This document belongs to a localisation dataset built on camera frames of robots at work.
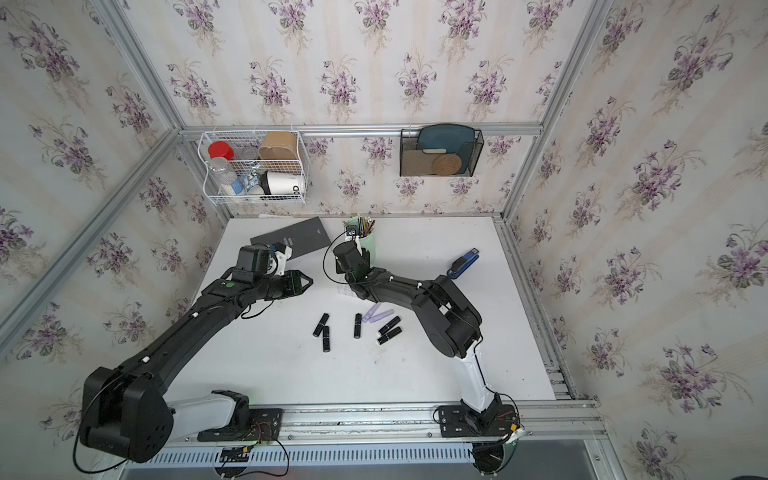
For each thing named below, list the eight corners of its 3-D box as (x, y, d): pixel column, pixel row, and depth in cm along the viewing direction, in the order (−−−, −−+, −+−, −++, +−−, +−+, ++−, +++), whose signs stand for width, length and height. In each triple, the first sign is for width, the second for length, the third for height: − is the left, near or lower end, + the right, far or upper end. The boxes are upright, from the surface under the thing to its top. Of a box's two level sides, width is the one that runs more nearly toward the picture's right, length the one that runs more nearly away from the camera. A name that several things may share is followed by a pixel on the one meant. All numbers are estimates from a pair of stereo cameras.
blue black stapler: (452, 280, 102) (454, 274, 99) (444, 273, 104) (446, 267, 101) (479, 258, 108) (482, 251, 105) (470, 252, 110) (473, 245, 107)
